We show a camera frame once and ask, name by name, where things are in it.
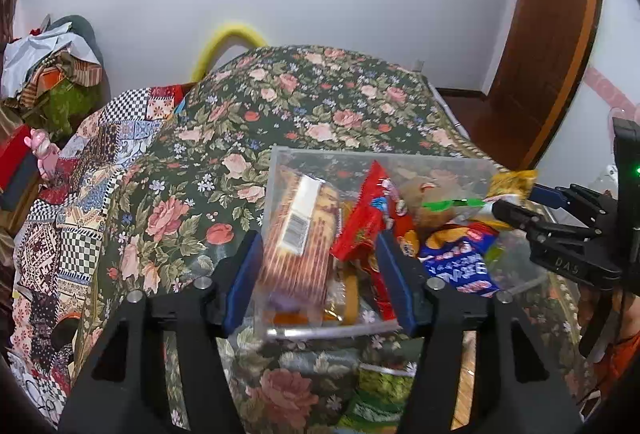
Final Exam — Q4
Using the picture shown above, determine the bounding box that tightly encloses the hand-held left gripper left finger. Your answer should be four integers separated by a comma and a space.
57, 230, 265, 434

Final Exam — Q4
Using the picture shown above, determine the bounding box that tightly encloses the red snack packet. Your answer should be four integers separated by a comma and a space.
331, 161, 407, 322

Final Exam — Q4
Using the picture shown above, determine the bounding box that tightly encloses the brown wooden door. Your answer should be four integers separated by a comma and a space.
472, 0, 607, 172

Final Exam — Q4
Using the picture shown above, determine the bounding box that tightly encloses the yellow foam tube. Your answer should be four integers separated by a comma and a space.
191, 19, 268, 84

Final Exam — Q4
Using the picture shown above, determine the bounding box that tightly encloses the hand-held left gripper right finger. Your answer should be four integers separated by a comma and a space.
375, 230, 586, 434

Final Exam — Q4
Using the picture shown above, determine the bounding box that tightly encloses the red box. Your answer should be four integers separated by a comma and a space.
0, 124, 40, 210

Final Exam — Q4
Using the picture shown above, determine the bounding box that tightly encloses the blue snack packet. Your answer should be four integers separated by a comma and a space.
419, 234, 501, 297

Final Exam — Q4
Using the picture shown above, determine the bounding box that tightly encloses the floral blanket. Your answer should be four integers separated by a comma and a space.
70, 45, 601, 434

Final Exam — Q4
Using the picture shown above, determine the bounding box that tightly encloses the green snack packet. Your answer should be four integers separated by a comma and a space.
336, 364, 418, 432

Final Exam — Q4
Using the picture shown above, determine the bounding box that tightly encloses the clear plastic storage box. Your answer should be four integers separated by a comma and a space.
260, 145, 547, 341

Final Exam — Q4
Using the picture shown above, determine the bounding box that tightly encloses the clear bag of fried snacks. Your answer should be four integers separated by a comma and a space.
400, 174, 488, 240

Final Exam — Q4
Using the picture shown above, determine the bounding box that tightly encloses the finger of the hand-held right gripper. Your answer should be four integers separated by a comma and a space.
530, 183, 619, 228
492, 199, 602, 248

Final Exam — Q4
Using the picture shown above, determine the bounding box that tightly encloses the person's right hand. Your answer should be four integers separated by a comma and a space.
597, 329, 640, 397

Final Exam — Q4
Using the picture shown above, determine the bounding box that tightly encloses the pink wall sticker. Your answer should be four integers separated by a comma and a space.
582, 66, 640, 122

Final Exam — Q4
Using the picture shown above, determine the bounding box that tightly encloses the orange cracker packet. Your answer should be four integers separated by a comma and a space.
257, 166, 342, 327

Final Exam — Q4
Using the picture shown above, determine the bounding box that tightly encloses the long gold biscuit pack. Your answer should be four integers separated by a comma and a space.
322, 271, 362, 326

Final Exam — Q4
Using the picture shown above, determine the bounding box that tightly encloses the pile of clothes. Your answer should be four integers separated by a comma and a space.
0, 14, 105, 140

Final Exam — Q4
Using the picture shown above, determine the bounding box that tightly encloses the patchwork quilt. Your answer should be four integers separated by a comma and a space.
0, 84, 187, 415

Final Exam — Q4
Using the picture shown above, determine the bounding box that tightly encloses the yellow patterned snack packet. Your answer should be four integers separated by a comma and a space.
487, 170, 540, 204

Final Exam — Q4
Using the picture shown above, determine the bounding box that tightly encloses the pink plush toy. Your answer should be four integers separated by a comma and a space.
30, 128, 60, 180

